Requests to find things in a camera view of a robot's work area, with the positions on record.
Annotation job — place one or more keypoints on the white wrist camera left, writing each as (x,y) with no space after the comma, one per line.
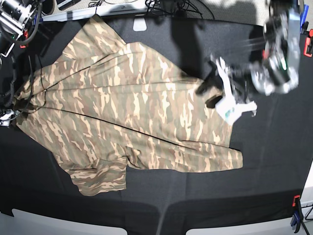
(228,110)

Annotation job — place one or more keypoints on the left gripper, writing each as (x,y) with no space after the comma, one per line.
(234,81)

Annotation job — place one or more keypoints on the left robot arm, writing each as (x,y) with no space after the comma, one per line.
(276,73)

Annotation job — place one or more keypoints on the red black clamp left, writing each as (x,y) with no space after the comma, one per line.
(24,37)

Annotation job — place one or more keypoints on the red clamp right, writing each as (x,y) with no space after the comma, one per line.
(308,47)

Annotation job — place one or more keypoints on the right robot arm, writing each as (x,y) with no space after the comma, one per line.
(19,23)

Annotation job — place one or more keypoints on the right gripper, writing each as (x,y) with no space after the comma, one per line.
(7,116)

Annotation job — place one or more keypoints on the camouflage t-shirt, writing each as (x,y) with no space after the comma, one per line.
(105,105)

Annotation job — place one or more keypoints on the blue clamp bottom right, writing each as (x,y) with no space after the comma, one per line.
(297,216)

